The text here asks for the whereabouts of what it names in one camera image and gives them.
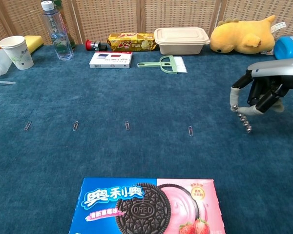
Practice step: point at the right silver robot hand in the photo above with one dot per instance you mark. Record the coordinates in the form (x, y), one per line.
(276, 70)

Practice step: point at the blue detergent bottle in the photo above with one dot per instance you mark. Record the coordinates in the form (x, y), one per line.
(288, 48)

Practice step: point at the yellow plush toy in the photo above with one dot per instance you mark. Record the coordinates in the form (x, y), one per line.
(239, 36)

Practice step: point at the beige lidded lunch box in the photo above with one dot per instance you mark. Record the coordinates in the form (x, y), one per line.
(180, 40)

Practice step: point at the green hand brush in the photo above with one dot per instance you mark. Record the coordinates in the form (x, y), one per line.
(172, 64)

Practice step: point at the silver paper clip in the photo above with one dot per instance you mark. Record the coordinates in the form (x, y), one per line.
(27, 125)
(75, 126)
(127, 125)
(190, 130)

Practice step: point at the yellow biscuit pack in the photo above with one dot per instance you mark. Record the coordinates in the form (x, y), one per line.
(131, 42)

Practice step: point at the blue carpet table cover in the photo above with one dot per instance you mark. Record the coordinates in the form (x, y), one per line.
(146, 151)

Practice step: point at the white box red blue print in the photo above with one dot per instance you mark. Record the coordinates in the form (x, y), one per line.
(111, 60)

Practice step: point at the woven folding screen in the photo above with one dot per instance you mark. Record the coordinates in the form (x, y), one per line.
(112, 17)

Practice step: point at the red emergency stop button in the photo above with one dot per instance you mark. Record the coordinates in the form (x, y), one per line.
(95, 45)

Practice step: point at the Oreo strawberry cookie box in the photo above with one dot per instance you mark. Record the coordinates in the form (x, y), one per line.
(146, 209)

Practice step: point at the brown tea bottle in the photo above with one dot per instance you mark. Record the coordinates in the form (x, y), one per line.
(66, 26)

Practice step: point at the clear water bottle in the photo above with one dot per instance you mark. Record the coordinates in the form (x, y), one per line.
(59, 36)

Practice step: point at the yellow sponge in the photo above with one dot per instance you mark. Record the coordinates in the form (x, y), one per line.
(35, 42)

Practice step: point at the white paper cup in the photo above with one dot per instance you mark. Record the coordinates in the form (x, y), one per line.
(15, 52)

